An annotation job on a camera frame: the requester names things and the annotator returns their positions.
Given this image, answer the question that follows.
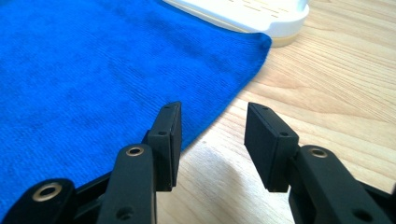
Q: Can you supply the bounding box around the white plastic tray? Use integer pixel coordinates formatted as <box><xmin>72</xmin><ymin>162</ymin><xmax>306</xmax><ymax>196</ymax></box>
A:
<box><xmin>162</xmin><ymin>0</ymin><xmax>311</xmax><ymax>49</ymax></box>

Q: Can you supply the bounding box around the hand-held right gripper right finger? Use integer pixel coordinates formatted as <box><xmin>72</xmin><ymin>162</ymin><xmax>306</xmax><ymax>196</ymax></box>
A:
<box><xmin>244</xmin><ymin>102</ymin><xmax>394</xmax><ymax>224</ymax></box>

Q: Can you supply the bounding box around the blue cloth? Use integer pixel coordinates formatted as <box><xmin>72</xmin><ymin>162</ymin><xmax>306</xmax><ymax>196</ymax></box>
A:
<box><xmin>0</xmin><ymin>0</ymin><xmax>273</xmax><ymax>217</ymax></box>

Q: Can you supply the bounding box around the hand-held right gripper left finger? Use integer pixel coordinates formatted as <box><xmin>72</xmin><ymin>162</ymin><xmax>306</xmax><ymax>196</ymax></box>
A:
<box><xmin>96</xmin><ymin>101</ymin><xmax>183</xmax><ymax>224</ymax></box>

